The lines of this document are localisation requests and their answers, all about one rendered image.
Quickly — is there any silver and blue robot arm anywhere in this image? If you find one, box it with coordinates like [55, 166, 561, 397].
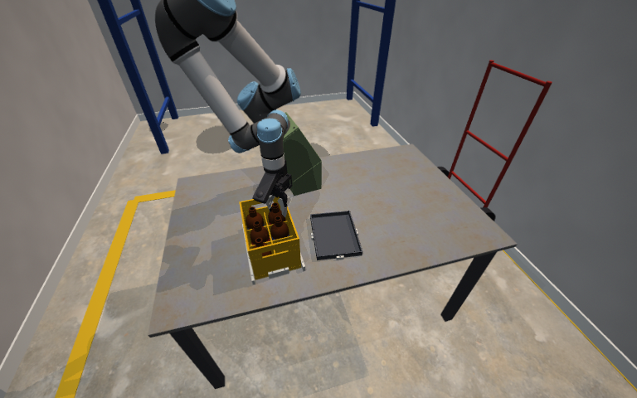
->
[155, 0, 301, 170]

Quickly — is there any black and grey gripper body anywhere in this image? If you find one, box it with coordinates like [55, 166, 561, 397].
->
[264, 160, 292, 197]

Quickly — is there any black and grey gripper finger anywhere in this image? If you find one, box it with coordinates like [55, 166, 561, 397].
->
[278, 190, 290, 217]
[266, 195, 275, 212]

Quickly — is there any yellow crate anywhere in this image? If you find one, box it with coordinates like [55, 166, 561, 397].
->
[241, 201, 301, 280]

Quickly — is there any brown glass bottle with beige label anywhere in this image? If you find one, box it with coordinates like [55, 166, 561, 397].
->
[252, 237, 272, 257]

